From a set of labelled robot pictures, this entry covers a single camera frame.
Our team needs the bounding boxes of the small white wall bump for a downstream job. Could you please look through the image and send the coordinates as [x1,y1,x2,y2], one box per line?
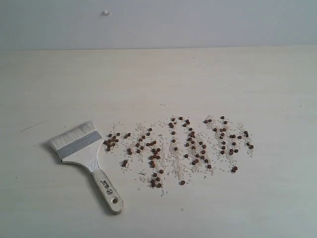
[101,10,111,16]

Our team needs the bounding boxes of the scattered brown pellets and rice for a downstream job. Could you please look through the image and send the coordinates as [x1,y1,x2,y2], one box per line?
[100,108,255,211]

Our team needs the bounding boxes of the white wide paint brush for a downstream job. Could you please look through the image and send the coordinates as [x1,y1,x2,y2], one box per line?
[46,121,124,214]

